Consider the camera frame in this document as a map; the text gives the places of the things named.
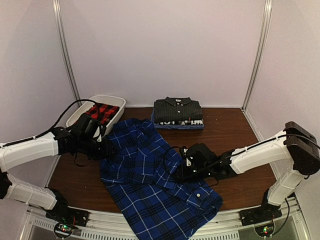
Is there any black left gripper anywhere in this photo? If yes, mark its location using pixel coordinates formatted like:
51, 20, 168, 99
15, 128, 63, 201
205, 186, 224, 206
77, 136, 118, 161

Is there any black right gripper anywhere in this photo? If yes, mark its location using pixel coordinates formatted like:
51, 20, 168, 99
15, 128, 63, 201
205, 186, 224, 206
171, 164, 213, 183

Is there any blue plaid long sleeve shirt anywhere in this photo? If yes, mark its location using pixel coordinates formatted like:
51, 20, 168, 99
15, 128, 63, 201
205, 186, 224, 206
99, 117, 224, 240

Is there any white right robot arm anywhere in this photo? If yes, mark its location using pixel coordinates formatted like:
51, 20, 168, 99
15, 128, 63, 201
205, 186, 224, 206
173, 121, 320, 221

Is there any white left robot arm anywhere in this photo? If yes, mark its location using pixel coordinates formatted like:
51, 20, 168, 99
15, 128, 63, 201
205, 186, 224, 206
0, 127, 115, 222

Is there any red black plaid shirt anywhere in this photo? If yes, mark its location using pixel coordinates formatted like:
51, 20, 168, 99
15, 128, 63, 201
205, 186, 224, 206
85, 103, 120, 126

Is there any black white graphic folded shirt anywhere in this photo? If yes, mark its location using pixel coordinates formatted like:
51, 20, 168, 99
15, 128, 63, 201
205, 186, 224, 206
158, 119, 204, 126

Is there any white plastic basket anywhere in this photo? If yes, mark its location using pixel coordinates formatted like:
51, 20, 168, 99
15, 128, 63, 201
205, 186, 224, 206
66, 94, 126, 135

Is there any blue checked folded shirt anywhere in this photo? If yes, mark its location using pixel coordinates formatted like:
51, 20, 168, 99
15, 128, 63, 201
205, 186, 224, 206
150, 113, 205, 130

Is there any dark grey striped folded shirt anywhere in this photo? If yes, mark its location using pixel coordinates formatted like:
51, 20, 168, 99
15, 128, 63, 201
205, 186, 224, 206
153, 97, 203, 123

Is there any left circuit board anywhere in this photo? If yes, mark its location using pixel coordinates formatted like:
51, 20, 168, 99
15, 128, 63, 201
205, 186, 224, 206
53, 222, 79, 239

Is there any circuit board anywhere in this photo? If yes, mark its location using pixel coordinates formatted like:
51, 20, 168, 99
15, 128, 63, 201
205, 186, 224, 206
53, 222, 79, 239
254, 223, 275, 238

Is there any right circuit board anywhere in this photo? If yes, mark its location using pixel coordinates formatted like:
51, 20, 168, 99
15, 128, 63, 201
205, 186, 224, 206
254, 223, 275, 238

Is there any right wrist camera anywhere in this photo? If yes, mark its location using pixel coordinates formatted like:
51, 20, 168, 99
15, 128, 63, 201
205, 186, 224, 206
184, 143, 217, 168

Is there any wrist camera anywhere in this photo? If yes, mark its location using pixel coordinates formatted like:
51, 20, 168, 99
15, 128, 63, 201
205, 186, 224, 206
70, 113, 106, 141
184, 143, 217, 168

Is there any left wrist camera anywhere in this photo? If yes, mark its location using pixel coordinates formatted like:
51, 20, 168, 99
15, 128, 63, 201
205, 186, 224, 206
70, 113, 106, 141

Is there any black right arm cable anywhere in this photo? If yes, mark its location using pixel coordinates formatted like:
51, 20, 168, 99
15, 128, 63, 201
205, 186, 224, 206
159, 146, 191, 181

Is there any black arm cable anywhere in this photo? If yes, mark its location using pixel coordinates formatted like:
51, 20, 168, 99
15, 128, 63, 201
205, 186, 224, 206
32, 98, 101, 168
159, 146, 191, 181

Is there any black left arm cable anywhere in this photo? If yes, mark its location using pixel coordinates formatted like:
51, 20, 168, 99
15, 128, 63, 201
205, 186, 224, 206
32, 98, 101, 168

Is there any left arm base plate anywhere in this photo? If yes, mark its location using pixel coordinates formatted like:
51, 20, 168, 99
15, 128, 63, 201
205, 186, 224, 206
44, 202, 90, 227

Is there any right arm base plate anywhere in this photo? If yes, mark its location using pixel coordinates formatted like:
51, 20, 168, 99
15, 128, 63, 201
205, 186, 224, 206
239, 206, 282, 226

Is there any aluminium corner post right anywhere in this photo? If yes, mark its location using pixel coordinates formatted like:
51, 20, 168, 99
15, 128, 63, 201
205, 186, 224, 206
241, 0, 273, 112

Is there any aluminium corner post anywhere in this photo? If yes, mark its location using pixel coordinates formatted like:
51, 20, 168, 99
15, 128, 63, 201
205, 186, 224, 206
241, 0, 273, 112
52, 0, 80, 100

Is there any aluminium corner post left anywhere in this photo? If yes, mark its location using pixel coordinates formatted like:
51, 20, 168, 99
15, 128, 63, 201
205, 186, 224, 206
52, 0, 80, 100

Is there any aluminium front rail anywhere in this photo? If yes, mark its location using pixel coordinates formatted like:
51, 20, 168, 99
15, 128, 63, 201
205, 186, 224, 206
19, 196, 310, 240

